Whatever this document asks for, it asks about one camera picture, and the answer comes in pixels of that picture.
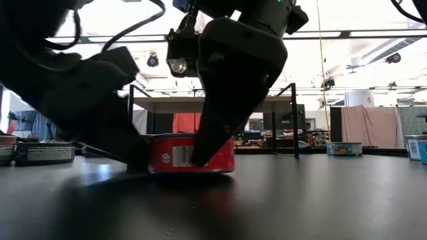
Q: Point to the grey patterned partition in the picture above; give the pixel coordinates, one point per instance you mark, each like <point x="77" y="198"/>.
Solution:
<point x="412" y="121"/>

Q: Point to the white round pillar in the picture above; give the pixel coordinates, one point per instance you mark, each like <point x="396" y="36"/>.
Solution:
<point x="358" y="98"/>

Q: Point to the dark monitor screen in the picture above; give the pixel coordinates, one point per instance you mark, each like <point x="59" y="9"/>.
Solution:
<point x="28" y="118"/>

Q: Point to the dark blue albacore tuna can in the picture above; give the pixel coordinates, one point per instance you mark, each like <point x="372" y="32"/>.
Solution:
<point x="43" y="154"/>

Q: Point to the black table mat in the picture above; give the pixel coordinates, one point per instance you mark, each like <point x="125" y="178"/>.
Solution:
<point x="300" y="200"/>

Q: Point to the pink hanging cloth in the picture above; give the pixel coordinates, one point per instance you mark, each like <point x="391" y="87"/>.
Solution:
<point x="367" y="126"/>

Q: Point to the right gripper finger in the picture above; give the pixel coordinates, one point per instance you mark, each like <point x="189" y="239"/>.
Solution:
<point x="223" y="116"/>

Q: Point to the black partition panel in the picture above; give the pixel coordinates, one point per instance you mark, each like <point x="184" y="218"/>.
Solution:
<point x="336" y="125"/>

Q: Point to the blue yellow tuna can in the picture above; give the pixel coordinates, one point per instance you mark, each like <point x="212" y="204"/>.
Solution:
<point x="343" y="149"/>

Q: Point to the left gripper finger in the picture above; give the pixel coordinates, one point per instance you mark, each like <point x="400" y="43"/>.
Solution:
<point x="135" y="153"/>

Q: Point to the wooden shelf black legs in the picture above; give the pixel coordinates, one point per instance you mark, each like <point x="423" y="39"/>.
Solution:
<point x="160" y="105"/>

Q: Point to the black overhead frame bar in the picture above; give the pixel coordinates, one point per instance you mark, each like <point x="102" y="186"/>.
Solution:
<point x="345" y="33"/>

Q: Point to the teal chunk light tuna can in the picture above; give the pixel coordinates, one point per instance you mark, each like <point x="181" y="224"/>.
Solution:
<point x="413" y="149"/>

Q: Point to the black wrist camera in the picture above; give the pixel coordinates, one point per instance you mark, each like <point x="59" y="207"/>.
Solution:
<point x="181" y="50"/>
<point x="116" y="65"/>

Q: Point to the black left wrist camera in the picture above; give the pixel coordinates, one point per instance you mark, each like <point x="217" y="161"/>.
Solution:
<point x="116" y="65"/>

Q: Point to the red hanging cloth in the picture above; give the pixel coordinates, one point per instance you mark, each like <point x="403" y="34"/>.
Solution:
<point x="183" y="123"/>

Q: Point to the black ceiling spot lamp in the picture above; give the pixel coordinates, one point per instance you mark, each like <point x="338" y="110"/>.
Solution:
<point x="393" y="57"/>
<point x="328" y="82"/>
<point x="152" y="60"/>

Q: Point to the red albacore tuna can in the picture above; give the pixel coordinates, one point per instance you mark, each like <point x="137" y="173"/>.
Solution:
<point x="220" y="156"/>

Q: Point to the blue curtain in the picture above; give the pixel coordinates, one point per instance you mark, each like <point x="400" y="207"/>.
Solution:
<point x="41" y="128"/>

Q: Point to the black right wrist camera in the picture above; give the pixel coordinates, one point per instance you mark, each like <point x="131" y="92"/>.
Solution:
<point x="181" y="50"/>

